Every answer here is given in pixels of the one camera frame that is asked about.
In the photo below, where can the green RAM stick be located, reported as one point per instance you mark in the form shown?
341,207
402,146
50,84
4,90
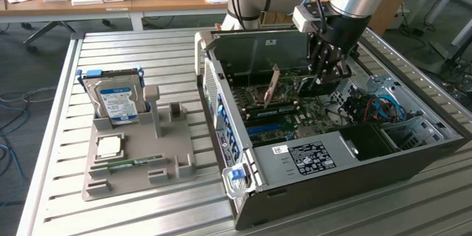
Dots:
128,162

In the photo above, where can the blue expansion slot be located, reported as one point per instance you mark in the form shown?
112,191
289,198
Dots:
265,128

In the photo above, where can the open black PC case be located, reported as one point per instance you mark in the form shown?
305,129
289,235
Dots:
332,186

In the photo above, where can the installed RAM stick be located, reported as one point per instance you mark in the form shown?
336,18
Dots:
270,111

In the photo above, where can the brown wooden cabinet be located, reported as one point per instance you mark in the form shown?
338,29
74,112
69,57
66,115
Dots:
396,1

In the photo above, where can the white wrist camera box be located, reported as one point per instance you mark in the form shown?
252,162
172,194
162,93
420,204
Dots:
305,17

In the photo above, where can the graphics card with metal bracket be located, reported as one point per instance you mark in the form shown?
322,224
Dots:
320,89

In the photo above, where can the green motherboard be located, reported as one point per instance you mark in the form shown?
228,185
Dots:
313,115

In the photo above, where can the grey parts rack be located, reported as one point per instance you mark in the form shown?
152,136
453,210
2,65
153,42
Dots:
146,164

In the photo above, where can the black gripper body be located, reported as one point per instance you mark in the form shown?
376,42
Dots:
346,31

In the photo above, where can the silver CPU chip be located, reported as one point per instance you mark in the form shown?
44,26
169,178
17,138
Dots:
109,147

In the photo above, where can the grey power supply unit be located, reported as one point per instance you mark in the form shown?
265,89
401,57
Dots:
290,158

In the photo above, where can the blue case latch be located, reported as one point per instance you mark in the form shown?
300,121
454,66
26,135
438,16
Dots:
236,173

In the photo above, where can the silver disk bay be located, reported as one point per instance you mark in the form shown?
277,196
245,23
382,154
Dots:
416,133

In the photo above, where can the hard disk in blue carrier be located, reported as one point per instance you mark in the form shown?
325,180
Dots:
113,97

